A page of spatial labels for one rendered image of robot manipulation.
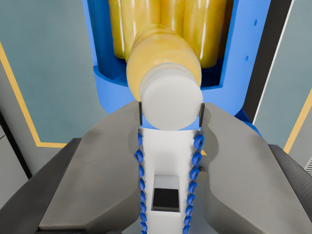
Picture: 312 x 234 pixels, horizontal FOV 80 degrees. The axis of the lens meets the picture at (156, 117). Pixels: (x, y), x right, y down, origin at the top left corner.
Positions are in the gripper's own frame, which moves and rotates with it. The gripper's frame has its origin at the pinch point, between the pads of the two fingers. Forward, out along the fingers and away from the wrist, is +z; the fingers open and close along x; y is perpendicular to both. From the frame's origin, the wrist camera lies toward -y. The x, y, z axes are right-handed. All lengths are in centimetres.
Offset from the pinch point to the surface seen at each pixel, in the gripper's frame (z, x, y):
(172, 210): 27, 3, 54
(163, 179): 39, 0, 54
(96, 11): 27.0, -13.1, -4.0
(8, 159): 116, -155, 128
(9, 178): 108, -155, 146
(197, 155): 37, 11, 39
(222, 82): 13.4, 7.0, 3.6
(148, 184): 42, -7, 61
